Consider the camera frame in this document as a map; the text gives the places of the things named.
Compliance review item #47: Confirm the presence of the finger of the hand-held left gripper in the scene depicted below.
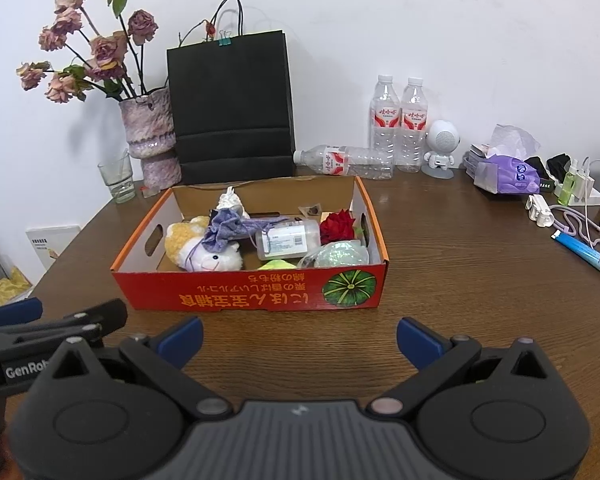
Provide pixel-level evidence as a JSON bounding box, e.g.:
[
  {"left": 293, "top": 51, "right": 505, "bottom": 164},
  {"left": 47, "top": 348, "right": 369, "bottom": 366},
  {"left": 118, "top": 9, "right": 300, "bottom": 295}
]
[
  {"left": 0, "top": 299, "right": 128, "bottom": 356},
  {"left": 0, "top": 297, "right": 43, "bottom": 330}
]

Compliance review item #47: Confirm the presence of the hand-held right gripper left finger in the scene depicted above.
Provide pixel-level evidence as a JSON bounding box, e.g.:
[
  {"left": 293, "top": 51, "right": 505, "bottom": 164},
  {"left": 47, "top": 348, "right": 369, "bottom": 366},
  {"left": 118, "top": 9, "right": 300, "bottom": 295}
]
[{"left": 45, "top": 316, "right": 232, "bottom": 422}]

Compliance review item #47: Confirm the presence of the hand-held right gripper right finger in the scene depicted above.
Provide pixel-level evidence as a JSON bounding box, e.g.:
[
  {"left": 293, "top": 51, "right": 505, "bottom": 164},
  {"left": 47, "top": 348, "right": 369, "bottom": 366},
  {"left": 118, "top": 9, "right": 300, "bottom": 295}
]
[{"left": 367, "top": 317, "right": 551, "bottom": 416}]

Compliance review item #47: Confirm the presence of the orange cardboard box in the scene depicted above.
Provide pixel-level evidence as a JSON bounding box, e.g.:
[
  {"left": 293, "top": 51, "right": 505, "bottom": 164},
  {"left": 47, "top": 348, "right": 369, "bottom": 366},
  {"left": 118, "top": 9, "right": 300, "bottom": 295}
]
[{"left": 111, "top": 175, "right": 390, "bottom": 313}]

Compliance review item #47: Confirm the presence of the yellow and white plush sheep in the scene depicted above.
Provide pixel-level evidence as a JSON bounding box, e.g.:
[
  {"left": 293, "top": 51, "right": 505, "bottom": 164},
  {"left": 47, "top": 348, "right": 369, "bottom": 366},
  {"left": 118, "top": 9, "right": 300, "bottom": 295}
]
[{"left": 164, "top": 215, "right": 245, "bottom": 273}]

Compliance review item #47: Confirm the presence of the iridescent green pouch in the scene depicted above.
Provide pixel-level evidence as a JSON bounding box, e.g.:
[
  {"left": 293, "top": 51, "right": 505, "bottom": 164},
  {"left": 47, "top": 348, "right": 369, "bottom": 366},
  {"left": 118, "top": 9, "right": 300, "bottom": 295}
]
[{"left": 297, "top": 240, "right": 370, "bottom": 268}]

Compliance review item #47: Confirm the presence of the purple knitted pouch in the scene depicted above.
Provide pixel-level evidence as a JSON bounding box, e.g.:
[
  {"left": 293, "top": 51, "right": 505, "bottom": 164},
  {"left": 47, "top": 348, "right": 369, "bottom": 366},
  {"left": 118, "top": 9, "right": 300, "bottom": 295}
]
[{"left": 202, "top": 207, "right": 281, "bottom": 253}]

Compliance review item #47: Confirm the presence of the red artificial rose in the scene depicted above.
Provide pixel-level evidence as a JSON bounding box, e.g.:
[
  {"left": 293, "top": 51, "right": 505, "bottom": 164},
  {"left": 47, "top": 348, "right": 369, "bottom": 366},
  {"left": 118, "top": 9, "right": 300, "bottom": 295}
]
[{"left": 319, "top": 209, "right": 357, "bottom": 246}]

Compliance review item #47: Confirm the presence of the translucent jar with white label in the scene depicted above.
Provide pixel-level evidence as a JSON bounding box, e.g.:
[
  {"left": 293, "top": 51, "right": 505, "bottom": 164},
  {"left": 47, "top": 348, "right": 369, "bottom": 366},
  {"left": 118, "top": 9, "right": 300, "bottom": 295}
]
[{"left": 255, "top": 220, "right": 322, "bottom": 261}]

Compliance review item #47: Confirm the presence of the white cloth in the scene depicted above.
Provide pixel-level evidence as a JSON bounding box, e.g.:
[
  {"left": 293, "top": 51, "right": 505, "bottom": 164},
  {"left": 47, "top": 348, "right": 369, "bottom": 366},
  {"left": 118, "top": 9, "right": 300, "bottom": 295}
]
[{"left": 215, "top": 186, "right": 251, "bottom": 221}]

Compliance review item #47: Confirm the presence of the yellow plastic bag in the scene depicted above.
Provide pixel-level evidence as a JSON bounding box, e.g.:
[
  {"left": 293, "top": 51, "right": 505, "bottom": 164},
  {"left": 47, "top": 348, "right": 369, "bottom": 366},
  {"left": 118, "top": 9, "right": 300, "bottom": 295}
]
[{"left": 0, "top": 266, "right": 33, "bottom": 306}]

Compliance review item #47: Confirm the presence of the clear drinking glass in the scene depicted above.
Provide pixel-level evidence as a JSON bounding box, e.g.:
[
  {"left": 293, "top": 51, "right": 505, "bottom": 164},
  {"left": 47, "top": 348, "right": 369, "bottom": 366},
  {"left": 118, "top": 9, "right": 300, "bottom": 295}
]
[{"left": 97, "top": 152, "right": 137, "bottom": 204}]

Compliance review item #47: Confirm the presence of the white clip device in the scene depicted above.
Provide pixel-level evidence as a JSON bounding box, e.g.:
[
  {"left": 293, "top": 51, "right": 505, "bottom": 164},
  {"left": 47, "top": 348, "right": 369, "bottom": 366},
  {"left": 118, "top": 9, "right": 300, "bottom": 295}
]
[{"left": 525, "top": 194, "right": 556, "bottom": 228}]

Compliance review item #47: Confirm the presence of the blue toothpaste tube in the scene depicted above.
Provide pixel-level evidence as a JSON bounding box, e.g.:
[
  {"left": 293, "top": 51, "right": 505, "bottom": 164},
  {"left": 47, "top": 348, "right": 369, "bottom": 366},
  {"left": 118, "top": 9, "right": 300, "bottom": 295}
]
[{"left": 550, "top": 229, "right": 600, "bottom": 276}]

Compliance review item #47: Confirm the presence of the purple tissue pack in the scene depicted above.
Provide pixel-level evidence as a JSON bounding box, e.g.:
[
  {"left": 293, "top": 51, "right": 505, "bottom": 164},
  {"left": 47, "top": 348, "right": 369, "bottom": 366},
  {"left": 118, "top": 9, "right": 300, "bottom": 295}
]
[{"left": 472, "top": 124, "right": 542, "bottom": 196}]

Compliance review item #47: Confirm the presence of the small white box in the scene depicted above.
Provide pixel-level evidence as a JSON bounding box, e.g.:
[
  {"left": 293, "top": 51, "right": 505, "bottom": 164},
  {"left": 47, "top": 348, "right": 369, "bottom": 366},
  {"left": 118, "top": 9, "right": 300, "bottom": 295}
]
[{"left": 462, "top": 143, "right": 491, "bottom": 181}]

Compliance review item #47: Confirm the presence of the clear water bottle red label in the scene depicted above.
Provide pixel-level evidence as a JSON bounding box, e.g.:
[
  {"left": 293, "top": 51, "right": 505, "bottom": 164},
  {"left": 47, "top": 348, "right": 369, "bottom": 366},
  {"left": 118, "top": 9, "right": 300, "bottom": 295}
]
[
  {"left": 293, "top": 144, "right": 395, "bottom": 181},
  {"left": 396, "top": 77, "right": 428, "bottom": 173},
  {"left": 369, "top": 74, "right": 402, "bottom": 168}
]

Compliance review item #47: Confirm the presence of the purple and white vase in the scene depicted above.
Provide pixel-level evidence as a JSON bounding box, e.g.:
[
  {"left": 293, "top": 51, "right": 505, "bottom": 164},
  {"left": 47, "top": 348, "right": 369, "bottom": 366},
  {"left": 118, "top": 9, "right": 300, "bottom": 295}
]
[{"left": 118, "top": 86, "right": 183, "bottom": 196}]

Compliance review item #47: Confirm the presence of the white robot figurine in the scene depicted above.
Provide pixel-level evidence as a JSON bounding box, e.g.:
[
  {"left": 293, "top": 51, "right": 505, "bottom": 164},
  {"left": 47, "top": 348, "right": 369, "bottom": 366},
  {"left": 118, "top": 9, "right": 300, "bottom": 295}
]
[{"left": 421, "top": 119, "right": 462, "bottom": 179}]

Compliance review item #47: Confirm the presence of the black folded cloth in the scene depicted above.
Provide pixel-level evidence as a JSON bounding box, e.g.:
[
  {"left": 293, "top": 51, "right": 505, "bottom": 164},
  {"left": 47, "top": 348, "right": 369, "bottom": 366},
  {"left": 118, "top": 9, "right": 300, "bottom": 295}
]
[{"left": 524, "top": 152, "right": 573, "bottom": 193}]

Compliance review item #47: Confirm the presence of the small green bottle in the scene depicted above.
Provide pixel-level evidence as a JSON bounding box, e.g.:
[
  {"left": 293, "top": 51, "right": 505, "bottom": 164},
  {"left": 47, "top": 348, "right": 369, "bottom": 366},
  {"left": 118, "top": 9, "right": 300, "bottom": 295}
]
[{"left": 557, "top": 159, "right": 580, "bottom": 206}]

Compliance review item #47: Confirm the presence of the black paper bag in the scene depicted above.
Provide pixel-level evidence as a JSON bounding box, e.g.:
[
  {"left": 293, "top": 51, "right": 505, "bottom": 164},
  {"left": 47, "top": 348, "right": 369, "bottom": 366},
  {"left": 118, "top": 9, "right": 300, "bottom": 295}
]
[{"left": 166, "top": 0, "right": 297, "bottom": 186}]

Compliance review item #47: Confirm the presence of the dried pink rose bouquet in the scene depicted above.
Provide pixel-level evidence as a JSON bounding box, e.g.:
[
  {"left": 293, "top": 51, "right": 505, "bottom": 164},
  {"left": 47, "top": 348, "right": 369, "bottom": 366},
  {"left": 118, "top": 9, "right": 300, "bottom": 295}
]
[{"left": 16, "top": 0, "right": 159, "bottom": 104}]

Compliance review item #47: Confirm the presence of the purple lanyard cord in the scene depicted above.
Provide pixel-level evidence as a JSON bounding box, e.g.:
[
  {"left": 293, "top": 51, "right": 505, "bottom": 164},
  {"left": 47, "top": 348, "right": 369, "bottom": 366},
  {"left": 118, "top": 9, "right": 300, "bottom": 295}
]
[{"left": 550, "top": 207, "right": 600, "bottom": 266}]

